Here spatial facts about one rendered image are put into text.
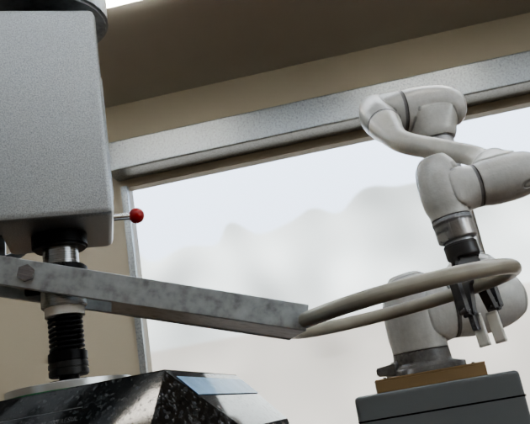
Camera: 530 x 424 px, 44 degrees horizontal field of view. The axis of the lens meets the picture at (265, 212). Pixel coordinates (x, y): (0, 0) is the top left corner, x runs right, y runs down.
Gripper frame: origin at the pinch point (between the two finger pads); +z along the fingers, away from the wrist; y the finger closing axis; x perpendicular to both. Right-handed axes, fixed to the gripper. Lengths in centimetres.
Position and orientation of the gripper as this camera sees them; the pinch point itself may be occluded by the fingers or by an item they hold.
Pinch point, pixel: (489, 330)
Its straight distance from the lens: 152.5
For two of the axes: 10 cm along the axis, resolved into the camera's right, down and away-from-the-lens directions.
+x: 4.7, -3.7, -8.0
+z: 2.3, 9.3, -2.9
